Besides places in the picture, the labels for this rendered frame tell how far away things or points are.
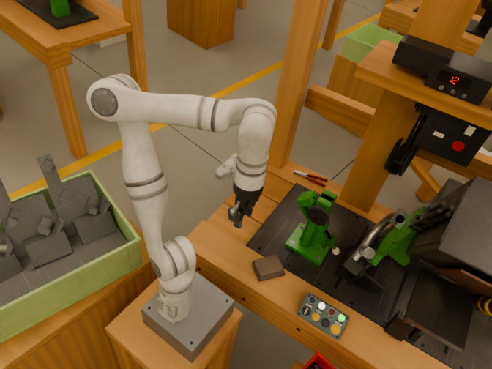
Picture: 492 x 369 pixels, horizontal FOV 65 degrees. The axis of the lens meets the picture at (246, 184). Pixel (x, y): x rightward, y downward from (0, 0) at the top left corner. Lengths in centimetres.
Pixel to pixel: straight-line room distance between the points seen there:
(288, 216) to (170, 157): 170
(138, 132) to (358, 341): 94
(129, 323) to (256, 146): 80
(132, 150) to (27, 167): 234
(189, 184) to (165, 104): 210
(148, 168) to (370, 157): 93
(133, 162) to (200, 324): 58
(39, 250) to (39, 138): 201
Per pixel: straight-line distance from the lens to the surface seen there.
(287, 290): 139
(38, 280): 153
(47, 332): 150
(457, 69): 125
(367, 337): 140
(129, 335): 136
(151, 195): 91
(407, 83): 126
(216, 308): 128
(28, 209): 154
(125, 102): 84
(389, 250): 129
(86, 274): 141
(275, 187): 171
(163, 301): 117
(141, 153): 91
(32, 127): 358
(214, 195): 283
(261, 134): 77
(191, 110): 80
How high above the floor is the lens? 209
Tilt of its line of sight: 46 degrees down
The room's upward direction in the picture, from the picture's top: 9 degrees clockwise
